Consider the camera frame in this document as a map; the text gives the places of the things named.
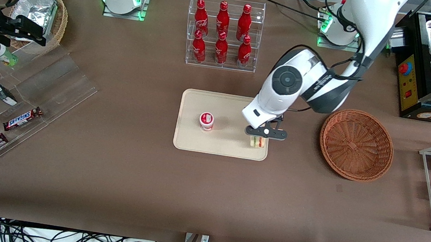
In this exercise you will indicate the triangle sandwich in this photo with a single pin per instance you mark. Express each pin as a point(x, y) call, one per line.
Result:
point(257, 142)

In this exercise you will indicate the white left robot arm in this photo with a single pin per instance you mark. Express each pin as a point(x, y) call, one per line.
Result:
point(286, 80)

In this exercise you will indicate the light wicker basket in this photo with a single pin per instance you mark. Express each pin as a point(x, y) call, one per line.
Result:
point(59, 23)

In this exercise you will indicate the beige plastic tray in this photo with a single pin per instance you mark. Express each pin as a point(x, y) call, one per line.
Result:
point(225, 142)

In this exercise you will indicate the brown wicker basket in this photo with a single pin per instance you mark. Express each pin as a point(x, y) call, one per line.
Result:
point(354, 146)

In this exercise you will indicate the silver foil bag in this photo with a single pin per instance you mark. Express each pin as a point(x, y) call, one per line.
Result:
point(36, 8)

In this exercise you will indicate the green plastic bottle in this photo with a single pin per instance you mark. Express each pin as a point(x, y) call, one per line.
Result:
point(8, 58)

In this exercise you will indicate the clear acrylic display stand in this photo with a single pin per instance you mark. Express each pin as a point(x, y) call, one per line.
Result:
point(59, 85)

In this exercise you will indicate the small black white box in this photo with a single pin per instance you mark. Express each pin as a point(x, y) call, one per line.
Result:
point(5, 95)

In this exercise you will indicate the white red yogurt cup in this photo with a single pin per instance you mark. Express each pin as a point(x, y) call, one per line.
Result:
point(207, 121)

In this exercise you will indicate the red cola bottle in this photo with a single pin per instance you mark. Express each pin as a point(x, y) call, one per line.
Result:
point(244, 21)
point(201, 17)
point(221, 49)
point(244, 53)
point(223, 17)
point(198, 48)

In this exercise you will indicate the clear acrylic bottle rack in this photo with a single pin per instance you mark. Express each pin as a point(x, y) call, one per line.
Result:
point(220, 66)

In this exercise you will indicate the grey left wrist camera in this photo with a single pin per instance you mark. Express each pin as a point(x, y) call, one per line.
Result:
point(275, 134)

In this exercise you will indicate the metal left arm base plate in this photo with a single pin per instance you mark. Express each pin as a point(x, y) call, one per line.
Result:
point(331, 45)

